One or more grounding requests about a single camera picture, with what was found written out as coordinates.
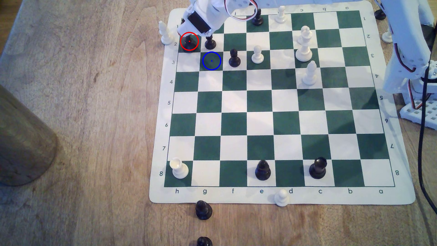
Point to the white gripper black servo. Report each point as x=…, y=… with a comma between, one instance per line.
x=197, y=22

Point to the black king chess piece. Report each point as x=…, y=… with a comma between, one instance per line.
x=189, y=43

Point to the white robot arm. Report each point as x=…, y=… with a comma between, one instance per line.
x=406, y=41

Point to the white bishop chess piece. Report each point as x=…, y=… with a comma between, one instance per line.
x=166, y=37
x=310, y=78

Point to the black pawn chess piece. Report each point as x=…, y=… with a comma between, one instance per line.
x=234, y=60
x=204, y=242
x=210, y=44
x=257, y=19
x=379, y=15
x=204, y=211

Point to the white pawn chess piece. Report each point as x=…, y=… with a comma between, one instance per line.
x=280, y=17
x=299, y=38
x=257, y=57
x=386, y=37
x=281, y=200

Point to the green white chess mat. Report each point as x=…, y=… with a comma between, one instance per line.
x=235, y=102

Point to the white king chess piece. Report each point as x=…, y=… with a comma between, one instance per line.
x=304, y=53

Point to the white rook chess piece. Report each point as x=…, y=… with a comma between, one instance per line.
x=180, y=169

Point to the black bishop chess piece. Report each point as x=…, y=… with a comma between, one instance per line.
x=263, y=172

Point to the black rook chess piece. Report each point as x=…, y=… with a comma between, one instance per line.
x=318, y=169

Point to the brown wooden cylinder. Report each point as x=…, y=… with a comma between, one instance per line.
x=24, y=143

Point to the white perforated base plate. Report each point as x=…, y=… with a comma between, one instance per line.
x=418, y=114

